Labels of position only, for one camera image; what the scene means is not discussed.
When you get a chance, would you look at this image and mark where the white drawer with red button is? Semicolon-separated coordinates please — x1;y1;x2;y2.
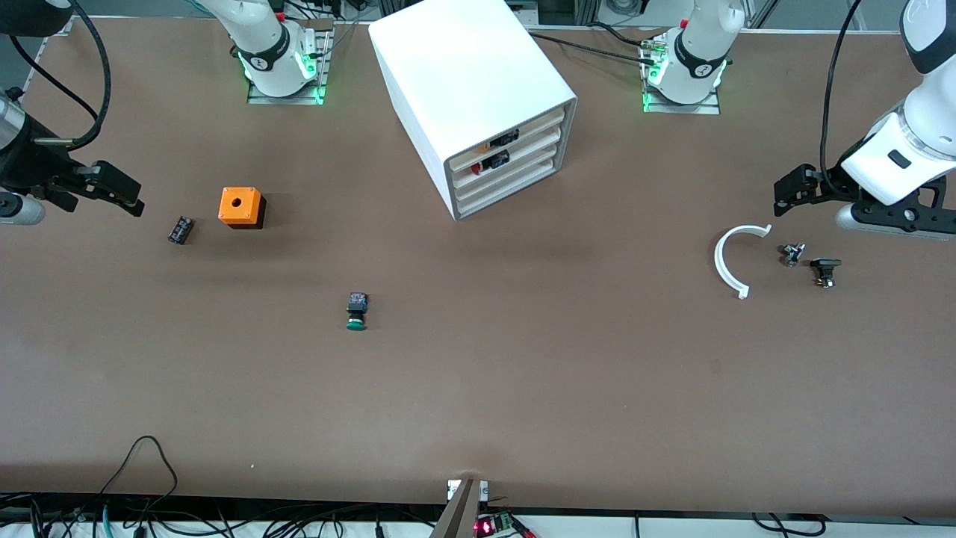
453;126;562;186

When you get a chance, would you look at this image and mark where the white drawer with yellow button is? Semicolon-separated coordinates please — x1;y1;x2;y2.
450;107;566;171

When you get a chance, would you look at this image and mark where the white lowest drawer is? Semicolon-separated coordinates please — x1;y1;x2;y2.
456;155;559;214

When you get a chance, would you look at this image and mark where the red push button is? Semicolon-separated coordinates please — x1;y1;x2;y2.
471;149;512;175

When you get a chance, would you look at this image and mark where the white drawer cabinet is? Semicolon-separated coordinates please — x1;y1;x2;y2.
368;0;578;222

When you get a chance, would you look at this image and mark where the white curved plastic arc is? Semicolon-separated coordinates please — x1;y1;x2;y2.
713;223;773;301

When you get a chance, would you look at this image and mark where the circuit board with red light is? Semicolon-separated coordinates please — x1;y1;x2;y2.
474;511;536;538

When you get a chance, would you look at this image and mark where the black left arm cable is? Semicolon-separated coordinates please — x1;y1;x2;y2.
819;0;865;180

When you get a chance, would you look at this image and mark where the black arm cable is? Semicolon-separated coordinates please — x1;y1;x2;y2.
819;0;865;180
7;0;114;150

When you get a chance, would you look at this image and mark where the black flat-headed switch part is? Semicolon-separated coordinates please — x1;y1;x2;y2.
810;257;844;290

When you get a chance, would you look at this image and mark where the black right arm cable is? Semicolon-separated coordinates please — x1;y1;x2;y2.
7;0;114;150

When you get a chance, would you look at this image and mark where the orange button enclosure box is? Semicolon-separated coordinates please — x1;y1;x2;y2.
217;186;267;231

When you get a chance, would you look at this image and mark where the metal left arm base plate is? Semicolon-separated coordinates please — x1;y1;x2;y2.
640;37;722;116

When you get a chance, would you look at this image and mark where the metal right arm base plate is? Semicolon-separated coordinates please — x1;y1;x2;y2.
246;19;334;106

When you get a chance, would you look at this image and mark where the black table cable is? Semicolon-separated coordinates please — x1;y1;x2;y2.
527;22;665;64

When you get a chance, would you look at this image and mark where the black looped cable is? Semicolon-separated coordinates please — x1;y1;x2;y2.
97;435;181;518

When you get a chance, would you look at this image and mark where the brown camera mount post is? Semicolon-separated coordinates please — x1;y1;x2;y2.
429;478;491;538

